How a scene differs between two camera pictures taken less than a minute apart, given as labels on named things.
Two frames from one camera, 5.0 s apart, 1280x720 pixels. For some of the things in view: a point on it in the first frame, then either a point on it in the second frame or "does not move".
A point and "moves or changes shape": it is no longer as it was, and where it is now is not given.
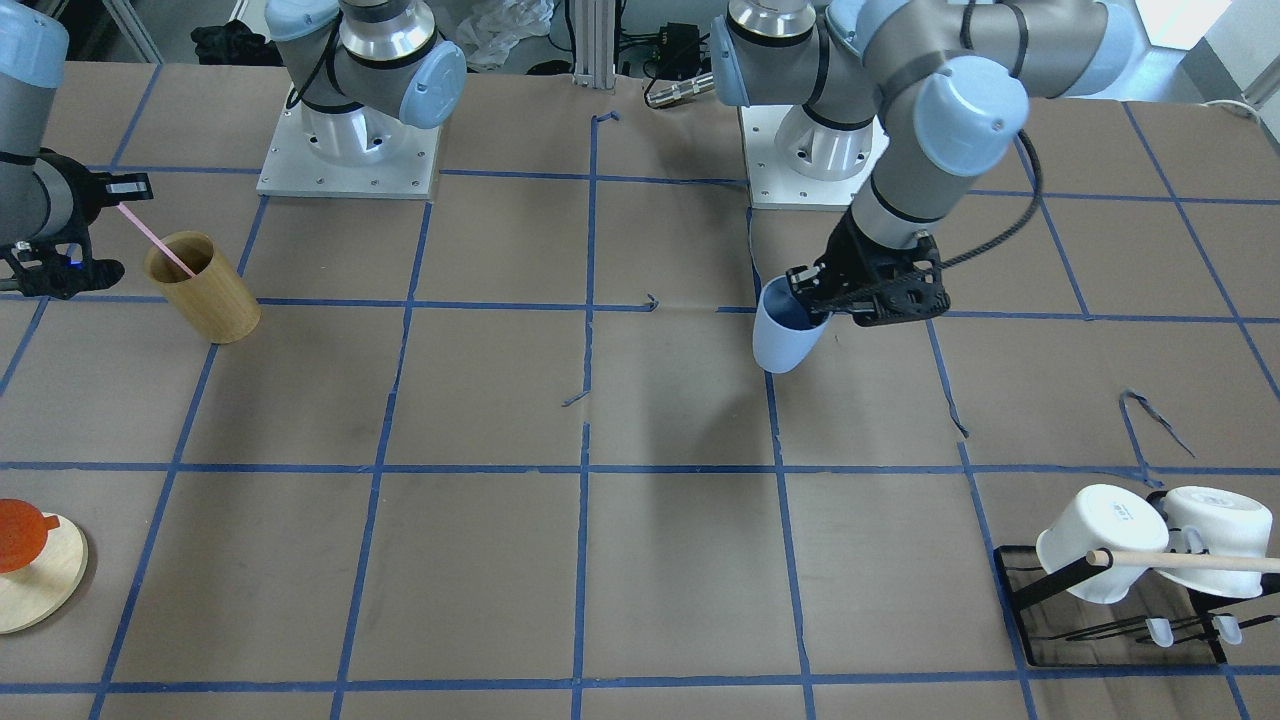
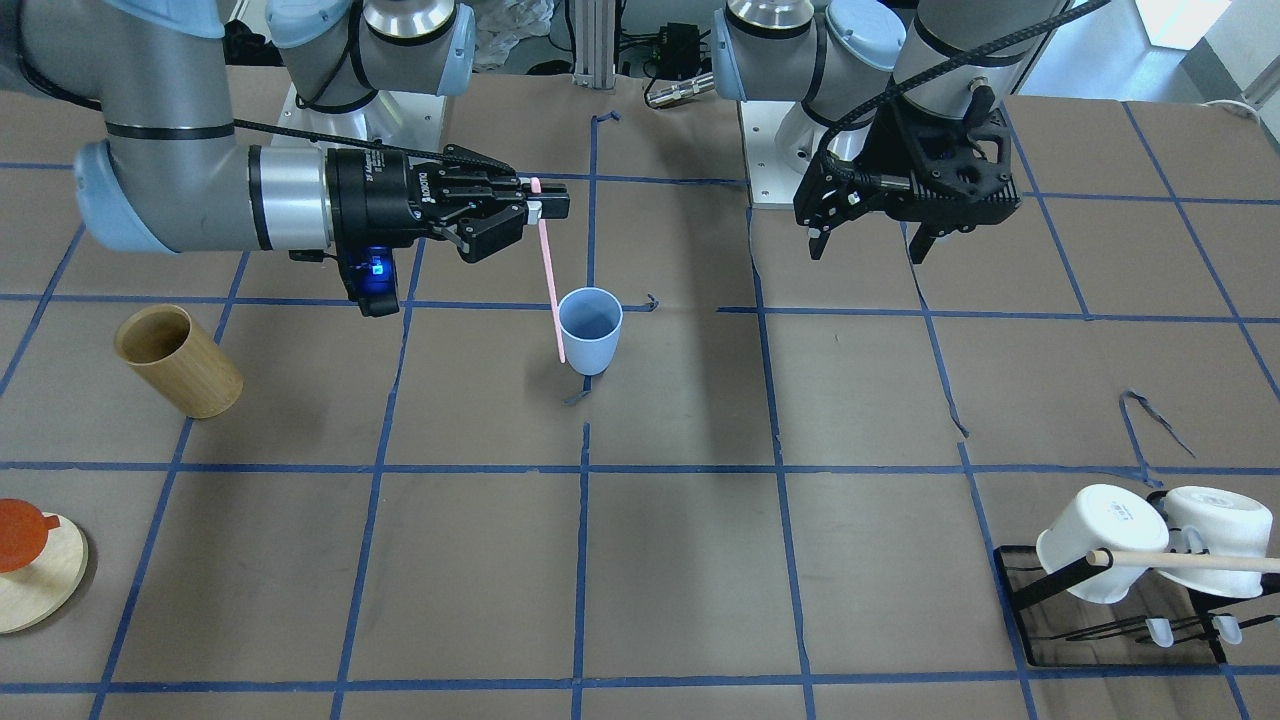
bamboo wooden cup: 215,299 to 162,343
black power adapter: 679,56 does not move
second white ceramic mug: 1219,522 does not move
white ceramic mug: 1110,517 does not move
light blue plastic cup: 782,332 to 591,319
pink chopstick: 158,240 moves or changes shape
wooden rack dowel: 1106,558 does not move
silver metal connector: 679,91 does not move
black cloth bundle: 234,43 does not move
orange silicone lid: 24,532 does not move
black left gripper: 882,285 to 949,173
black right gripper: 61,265 to 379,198
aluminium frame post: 595,44 does not move
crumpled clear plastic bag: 490,28 does not move
